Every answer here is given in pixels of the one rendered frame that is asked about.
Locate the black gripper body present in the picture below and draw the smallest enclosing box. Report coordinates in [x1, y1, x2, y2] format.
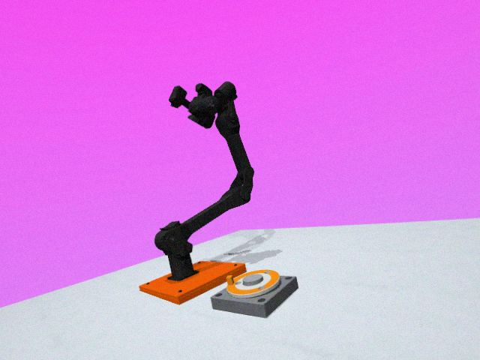
[169, 85, 215, 129]

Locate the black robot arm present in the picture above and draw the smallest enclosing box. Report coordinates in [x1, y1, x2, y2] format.
[154, 81, 254, 281]

